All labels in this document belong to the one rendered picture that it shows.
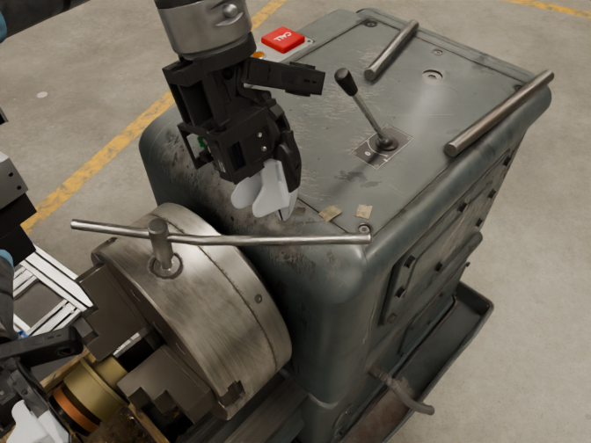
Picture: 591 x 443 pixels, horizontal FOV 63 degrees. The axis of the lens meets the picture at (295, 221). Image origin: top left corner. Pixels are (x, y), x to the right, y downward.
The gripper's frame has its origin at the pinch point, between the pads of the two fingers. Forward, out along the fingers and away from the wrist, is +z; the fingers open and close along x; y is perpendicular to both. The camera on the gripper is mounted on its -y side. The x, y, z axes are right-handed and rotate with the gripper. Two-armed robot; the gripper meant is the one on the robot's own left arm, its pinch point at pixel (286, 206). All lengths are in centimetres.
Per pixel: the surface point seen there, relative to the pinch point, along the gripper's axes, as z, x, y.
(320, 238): 0.8, 6.9, 1.6
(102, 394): 16.7, -13.6, 27.0
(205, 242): -0.3, -3.5, 9.5
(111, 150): 65, -213, -48
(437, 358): 78, -9, -38
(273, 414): 43.4, -10.5, 8.6
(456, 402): 132, -18, -57
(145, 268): 3.5, -11.9, 14.7
